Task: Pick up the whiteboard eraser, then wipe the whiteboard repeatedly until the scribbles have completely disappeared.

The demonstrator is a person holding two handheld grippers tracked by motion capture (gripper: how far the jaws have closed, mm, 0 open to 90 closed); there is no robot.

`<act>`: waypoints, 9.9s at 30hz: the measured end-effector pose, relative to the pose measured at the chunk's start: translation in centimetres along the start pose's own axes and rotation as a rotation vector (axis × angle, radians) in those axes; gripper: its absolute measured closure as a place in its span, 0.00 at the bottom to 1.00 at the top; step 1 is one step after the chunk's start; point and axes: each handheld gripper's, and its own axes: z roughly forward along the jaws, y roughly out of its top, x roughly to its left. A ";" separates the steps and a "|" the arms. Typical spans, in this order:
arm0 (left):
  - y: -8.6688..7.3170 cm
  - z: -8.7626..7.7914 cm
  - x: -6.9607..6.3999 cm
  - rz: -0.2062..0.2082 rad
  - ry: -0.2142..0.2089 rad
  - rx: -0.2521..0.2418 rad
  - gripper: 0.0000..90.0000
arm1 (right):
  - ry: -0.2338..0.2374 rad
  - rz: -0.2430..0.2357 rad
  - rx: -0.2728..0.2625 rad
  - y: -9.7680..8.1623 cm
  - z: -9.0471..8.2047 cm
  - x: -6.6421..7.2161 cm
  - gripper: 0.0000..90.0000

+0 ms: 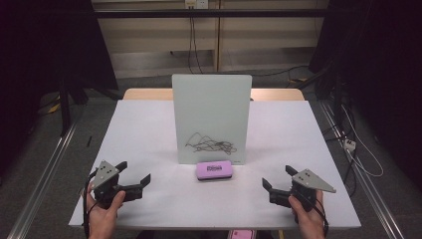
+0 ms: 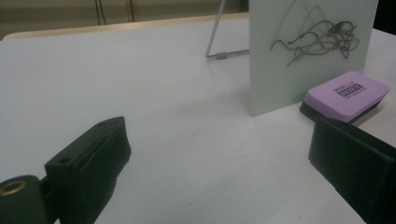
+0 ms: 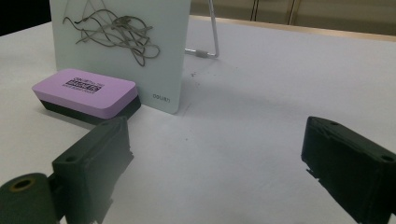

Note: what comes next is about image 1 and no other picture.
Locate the upright glass whiteboard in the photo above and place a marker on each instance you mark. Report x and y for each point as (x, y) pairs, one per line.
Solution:
(212, 109)

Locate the person's right hand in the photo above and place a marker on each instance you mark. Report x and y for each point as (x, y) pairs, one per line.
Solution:
(310, 224)

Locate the black curtain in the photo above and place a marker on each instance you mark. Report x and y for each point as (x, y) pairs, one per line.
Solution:
(46, 43)
(381, 49)

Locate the small rectangular device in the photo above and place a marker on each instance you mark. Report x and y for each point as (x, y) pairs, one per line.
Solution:
(241, 234)

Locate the aluminium floor rail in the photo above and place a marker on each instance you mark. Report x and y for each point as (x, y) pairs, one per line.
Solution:
(368, 189)
(43, 179)

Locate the white wall socket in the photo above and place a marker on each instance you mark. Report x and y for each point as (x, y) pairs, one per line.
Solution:
(196, 3)

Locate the wooden table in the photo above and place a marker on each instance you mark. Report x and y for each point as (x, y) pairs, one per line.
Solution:
(146, 94)

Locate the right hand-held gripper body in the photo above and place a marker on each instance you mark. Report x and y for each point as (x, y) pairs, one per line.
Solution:
(307, 182)

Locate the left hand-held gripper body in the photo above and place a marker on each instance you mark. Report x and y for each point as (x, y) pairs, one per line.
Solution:
(105, 181)

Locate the white power strip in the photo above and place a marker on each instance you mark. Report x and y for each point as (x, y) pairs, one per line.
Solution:
(349, 144)

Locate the purple whiteboard eraser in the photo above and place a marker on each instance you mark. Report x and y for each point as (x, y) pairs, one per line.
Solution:
(225, 171)

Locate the black metal stand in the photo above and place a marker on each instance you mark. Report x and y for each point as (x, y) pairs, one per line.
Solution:
(64, 106)

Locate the person's left hand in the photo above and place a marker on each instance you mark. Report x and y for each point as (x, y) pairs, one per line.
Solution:
(101, 220)

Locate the black horizontal metal bar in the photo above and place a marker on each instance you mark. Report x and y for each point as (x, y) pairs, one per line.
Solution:
(212, 13)

